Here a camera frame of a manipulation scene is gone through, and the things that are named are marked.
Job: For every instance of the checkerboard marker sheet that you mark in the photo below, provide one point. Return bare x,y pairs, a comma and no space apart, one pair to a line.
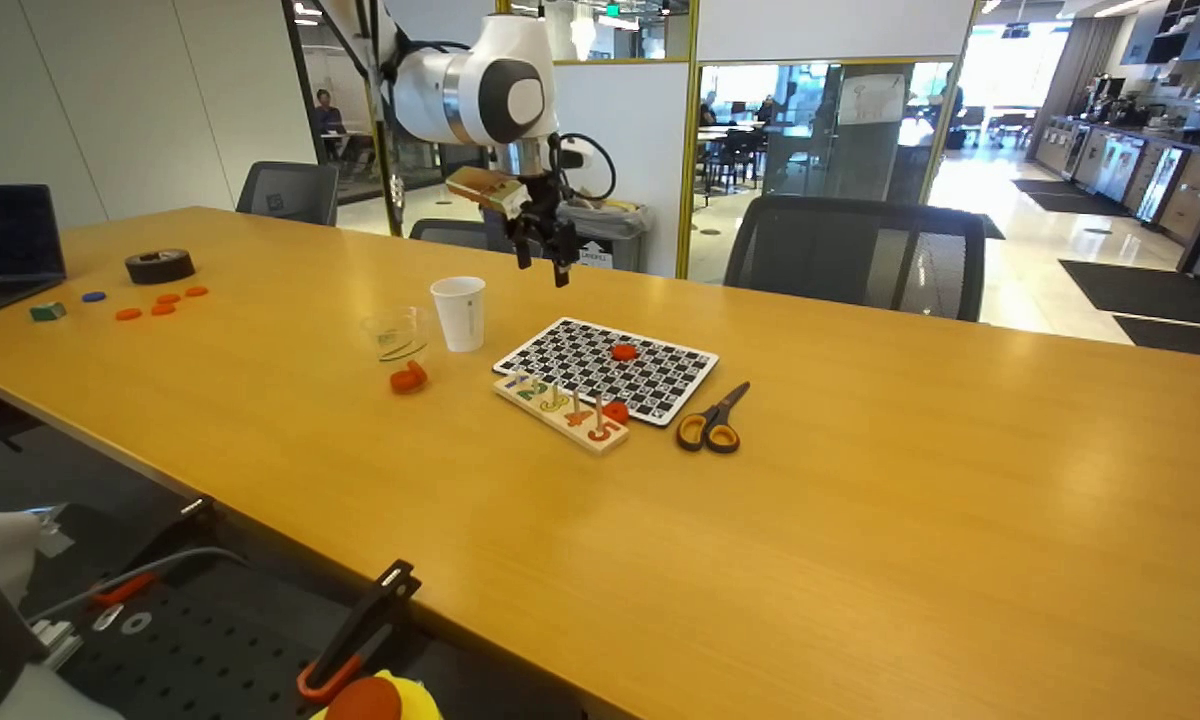
576,356

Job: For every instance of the black orange clamp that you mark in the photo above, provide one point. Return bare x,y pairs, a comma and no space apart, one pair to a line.
356,639

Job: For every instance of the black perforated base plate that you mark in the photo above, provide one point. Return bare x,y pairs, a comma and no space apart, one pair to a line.
191,612

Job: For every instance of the orange disc with hole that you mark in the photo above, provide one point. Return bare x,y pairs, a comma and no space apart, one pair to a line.
409,382

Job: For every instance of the wooden number puzzle board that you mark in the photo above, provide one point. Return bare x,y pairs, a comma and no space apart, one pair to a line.
560,411

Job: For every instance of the green flat chip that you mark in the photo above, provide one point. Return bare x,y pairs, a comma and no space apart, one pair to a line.
40,314

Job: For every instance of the transparent plastic cup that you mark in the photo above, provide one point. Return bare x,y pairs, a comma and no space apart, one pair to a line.
401,338

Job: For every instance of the black laptop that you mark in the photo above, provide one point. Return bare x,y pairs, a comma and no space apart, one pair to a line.
28,237

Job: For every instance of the black tape roll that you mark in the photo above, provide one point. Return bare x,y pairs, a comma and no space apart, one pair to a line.
156,266

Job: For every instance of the black office chair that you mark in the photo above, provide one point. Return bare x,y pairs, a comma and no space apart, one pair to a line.
900,258

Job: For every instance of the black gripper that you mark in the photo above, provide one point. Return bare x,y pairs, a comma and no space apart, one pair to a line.
541,233

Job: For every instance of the yellow emergency stop button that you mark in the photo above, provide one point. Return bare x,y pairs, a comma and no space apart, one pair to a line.
381,699

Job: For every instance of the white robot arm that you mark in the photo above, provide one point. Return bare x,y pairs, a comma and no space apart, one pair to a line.
488,95

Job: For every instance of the grey office chair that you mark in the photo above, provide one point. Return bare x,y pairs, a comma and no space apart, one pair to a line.
290,188

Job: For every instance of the orange disc by puzzle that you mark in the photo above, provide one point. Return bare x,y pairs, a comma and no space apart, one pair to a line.
616,411

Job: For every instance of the orange flat chips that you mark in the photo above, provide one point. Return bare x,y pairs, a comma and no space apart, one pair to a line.
160,301

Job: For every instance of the white paper cup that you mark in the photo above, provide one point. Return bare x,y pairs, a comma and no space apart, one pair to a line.
460,308

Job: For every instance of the orange handled scissors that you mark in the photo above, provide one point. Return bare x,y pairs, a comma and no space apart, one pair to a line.
715,427

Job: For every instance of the orange disc on sheet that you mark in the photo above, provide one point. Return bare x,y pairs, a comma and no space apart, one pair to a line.
623,354

